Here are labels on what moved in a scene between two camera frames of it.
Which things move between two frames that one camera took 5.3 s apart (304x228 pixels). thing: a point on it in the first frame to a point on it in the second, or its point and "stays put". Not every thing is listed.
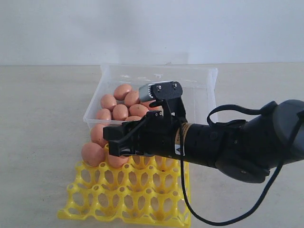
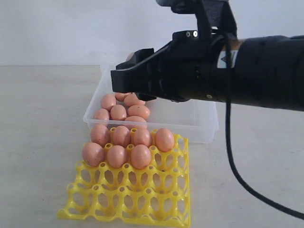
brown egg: x=169 y=162 to x=140 y=156
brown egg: x=133 y=118 stays put
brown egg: x=93 y=154 stays put
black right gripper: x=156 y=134 to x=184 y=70
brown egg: x=132 y=98 stays put
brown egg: x=97 y=134 stays put
